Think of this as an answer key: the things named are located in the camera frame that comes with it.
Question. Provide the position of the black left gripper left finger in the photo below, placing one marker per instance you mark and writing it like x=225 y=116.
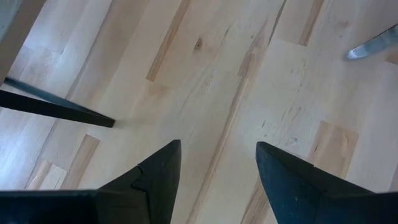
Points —
x=146 y=196

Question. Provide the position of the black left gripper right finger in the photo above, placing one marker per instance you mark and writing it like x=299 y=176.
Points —
x=295 y=193

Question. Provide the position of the wooden shelf riser black legs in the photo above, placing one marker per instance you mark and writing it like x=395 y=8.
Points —
x=62 y=109

